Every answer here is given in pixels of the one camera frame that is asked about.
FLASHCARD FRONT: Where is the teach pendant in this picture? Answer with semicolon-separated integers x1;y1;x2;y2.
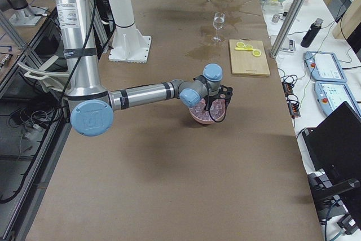
314;81;360;116
303;51;347;82

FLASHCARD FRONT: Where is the black thermos bottle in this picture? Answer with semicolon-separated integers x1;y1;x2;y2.
301;18;323;48

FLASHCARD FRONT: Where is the teach pendant near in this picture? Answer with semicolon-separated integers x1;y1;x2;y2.
314;81;360;116

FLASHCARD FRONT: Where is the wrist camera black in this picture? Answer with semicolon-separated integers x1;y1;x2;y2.
219;85;233;104

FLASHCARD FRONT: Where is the pile of clear ice cubes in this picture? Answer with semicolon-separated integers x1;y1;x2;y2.
192;99;226;120

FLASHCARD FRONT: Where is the teach pendant far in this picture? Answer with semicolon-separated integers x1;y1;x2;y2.
303;51;347;82

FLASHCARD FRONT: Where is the yellow plastic stick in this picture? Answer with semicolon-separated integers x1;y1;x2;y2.
235;47;254;51

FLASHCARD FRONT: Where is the lemon slice two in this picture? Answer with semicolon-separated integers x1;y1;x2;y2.
244;44;253;50

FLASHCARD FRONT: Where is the lemon slice three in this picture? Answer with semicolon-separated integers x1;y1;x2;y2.
252;50;262;56

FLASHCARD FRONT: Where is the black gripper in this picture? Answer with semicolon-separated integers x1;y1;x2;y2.
205;88;220;111

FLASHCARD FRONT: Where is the black monitor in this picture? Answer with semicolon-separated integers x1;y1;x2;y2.
304;102;360;209

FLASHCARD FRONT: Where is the wooden cutting board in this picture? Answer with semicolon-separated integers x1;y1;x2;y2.
228;40;270;76

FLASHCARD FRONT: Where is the white plastic chair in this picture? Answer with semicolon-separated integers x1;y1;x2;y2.
17;55;69;93

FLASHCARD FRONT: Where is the lemon slice one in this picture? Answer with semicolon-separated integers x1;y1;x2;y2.
236;42;245;48

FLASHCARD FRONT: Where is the white pedestal column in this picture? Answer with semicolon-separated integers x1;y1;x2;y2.
109;0;152;63

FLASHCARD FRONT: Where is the pink bowl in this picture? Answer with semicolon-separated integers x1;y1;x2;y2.
189;97;228;125

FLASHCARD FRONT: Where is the aluminium frame post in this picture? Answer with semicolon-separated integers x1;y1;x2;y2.
270;0;305;59

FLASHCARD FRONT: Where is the clear wine glass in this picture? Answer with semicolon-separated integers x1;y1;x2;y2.
212;12;225;42

